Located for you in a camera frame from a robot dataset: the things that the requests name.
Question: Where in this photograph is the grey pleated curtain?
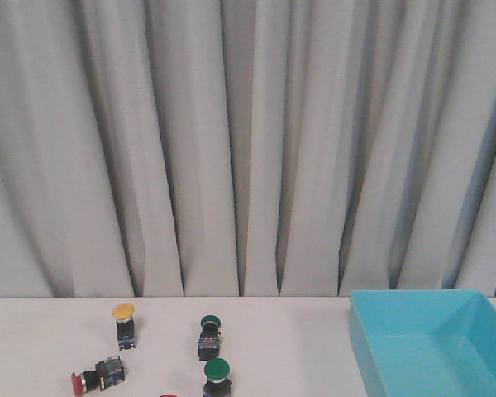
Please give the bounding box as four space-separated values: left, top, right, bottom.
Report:
0 1 496 298

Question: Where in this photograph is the light blue plastic box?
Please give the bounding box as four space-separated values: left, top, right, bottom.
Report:
350 289 496 396

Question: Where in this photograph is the rear green push button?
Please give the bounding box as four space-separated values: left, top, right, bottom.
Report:
198 314 222 361

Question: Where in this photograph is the front green push button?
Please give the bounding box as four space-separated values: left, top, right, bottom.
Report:
203 357 232 397

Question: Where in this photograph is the yellow push button switch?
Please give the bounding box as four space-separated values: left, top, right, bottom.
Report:
112 303 136 351

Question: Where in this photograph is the green push button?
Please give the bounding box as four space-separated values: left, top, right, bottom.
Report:
198 314 222 361
203 357 232 397

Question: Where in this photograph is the red push button lying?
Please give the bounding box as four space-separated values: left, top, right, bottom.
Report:
70 355 126 396

